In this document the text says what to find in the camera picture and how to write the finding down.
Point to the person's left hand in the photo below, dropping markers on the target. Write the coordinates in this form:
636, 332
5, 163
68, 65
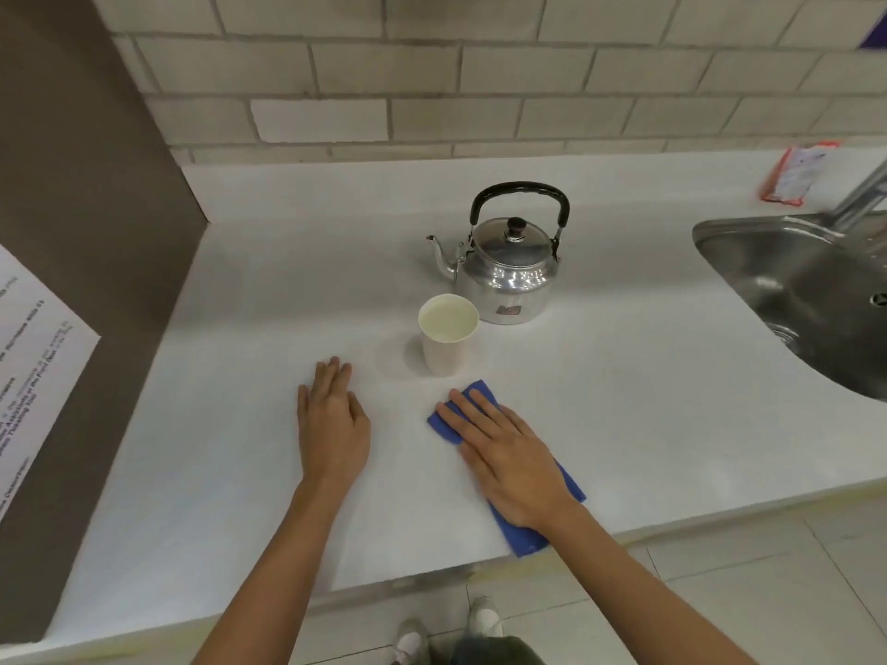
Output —
332, 436

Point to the person's right hand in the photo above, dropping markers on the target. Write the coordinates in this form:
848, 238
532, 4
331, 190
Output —
513, 470

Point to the person's right thumb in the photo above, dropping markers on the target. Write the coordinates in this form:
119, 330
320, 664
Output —
449, 422

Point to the person's right middle finger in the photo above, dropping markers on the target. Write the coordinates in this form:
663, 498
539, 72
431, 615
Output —
490, 410

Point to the person's left little finger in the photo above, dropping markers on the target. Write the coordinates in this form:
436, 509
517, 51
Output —
305, 408

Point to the person's left middle finger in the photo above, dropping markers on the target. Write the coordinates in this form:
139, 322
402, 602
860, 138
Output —
333, 380

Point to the person's left thumb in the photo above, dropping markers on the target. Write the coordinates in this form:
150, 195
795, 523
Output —
360, 418

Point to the blue cleaning cloth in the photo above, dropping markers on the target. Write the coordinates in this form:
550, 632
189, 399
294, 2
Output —
526, 540

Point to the person's right forearm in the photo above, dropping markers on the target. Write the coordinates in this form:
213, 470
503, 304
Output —
644, 595

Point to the person's left forearm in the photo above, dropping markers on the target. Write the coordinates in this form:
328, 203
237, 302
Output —
277, 581

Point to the white paper cup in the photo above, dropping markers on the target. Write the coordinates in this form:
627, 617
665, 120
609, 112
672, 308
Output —
447, 353

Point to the person's right white shoe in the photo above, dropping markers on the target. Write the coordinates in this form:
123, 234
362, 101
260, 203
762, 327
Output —
486, 616

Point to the person's white shoe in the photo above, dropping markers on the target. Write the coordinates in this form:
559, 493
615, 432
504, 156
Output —
410, 644
486, 616

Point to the person's left white shoe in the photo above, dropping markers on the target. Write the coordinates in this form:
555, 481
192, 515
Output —
410, 644

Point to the person's dark trousers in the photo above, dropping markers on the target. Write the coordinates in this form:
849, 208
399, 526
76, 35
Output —
499, 652

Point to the white printed paper sheet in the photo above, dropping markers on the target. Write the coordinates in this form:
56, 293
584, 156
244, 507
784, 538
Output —
34, 380

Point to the brown cabinet side panel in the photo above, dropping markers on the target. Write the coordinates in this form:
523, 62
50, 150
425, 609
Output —
90, 200

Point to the stainless steel sink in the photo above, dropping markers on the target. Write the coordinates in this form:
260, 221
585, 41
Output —
811, 283

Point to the red and white packet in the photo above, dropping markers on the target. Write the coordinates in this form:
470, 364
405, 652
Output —
797, 174

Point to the silver faucet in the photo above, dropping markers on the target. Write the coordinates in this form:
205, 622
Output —
863, 193

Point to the purple object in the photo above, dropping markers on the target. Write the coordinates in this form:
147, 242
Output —
874, 35

